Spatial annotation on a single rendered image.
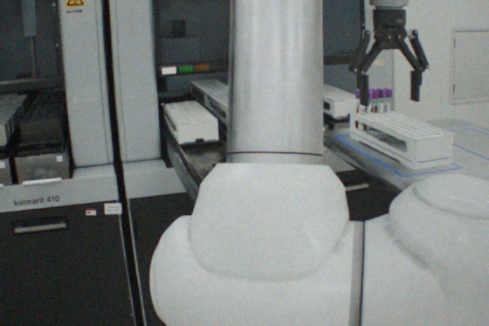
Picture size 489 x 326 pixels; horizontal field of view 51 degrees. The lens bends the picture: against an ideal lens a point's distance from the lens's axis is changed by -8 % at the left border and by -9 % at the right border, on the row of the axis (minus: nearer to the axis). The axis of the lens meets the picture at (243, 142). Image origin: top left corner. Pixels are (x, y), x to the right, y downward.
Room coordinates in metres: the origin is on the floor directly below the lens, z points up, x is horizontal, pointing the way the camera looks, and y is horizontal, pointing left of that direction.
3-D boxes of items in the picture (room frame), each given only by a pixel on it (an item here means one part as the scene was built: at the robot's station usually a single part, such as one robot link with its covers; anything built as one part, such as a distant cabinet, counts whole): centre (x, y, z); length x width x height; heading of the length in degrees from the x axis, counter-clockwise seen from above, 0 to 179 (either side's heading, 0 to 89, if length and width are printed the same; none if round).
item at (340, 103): (1.68, -0.27, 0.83); 0.30 x 0.10 x 0.06; 15
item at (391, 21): (1.19, -0.33, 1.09); 0.08 x 0.07 x 0.09; 105
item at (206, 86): (1.91, 0.10, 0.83); 0.30 x 0.10 x 0.06; 15
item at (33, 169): (1.59, 0.60, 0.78); 0.73 x 0.14 x 0.09; 15
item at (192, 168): (1.28, 0.10, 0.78); 0.73 x 0.14 x 0.09; 15
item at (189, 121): (1.46, 0.15, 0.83); 0.30 x 0.10 x 0.06; 15
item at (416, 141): (1.16, -0.34, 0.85); 0.30 x 0.10 x 0.06; 15
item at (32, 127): (1.37, 0.54, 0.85); 0.12 x 0.02 x 0.06; 105
